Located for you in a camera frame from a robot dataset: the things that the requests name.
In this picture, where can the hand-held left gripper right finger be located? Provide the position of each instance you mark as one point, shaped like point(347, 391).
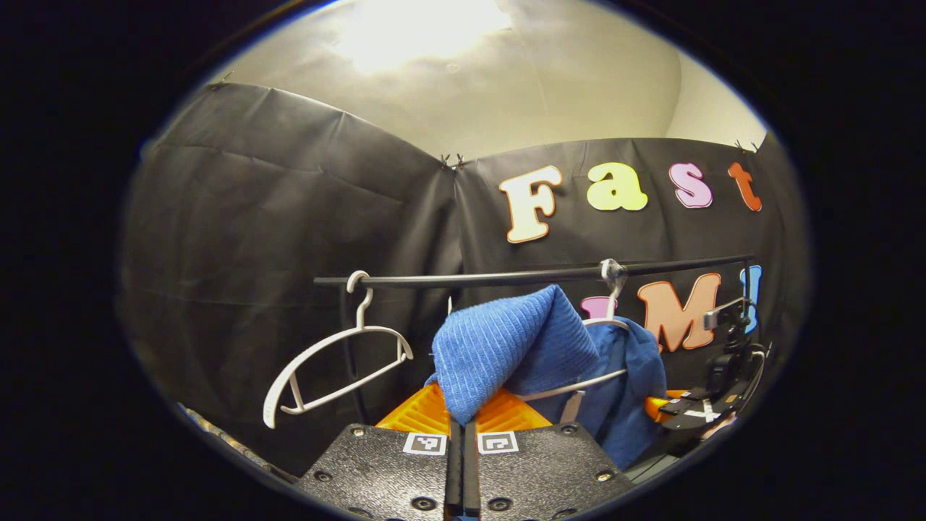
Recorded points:
point(542, 470)

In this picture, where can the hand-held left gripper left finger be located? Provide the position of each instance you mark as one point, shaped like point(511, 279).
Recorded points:
point(383, 470)

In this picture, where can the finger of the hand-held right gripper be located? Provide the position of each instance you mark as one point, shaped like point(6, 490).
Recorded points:
point(702, 418)
point(662, 401)

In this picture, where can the white hanger with taped hook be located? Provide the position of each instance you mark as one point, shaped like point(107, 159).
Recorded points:
point(571, 385)

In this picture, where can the white plastic hanger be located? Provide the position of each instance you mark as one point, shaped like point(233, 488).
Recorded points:
point(364, 311)

